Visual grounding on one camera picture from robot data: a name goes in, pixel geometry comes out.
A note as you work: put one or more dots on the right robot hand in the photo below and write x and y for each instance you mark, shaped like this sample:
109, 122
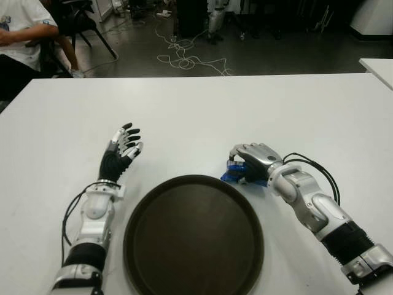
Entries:
261, 155

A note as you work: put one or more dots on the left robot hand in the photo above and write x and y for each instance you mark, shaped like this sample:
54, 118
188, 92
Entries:
113, 166

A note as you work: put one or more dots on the blue Oreo packet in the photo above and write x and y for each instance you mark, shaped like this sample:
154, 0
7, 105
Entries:
235, 172

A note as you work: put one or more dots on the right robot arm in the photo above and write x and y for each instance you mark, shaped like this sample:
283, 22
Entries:
294, 184

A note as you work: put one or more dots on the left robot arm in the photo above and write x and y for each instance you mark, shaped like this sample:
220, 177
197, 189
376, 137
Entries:
95, 206

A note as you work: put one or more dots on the round dark brown tray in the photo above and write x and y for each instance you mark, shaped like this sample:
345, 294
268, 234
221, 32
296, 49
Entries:
193, 239

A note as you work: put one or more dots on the silver humanoid robot legs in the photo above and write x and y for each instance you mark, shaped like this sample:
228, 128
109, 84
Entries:
215, 18

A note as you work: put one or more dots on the black chair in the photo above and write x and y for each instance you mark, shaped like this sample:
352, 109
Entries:
76, 24

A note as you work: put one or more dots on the white side table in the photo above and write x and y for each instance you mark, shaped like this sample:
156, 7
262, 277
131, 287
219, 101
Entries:
380, 69

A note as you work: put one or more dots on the silver metal rack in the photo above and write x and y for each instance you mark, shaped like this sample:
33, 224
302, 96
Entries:
324, 18

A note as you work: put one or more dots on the black cabinet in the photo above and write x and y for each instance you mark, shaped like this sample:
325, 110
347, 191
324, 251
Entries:
192, 18

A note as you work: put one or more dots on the white panel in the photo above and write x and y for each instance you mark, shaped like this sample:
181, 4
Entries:
102, 9

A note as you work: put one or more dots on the seated person in white shirt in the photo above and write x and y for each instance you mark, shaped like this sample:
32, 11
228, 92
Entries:
21, 18

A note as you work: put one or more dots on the white cabinet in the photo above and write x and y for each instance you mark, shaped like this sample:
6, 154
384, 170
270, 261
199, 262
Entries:
374, 18

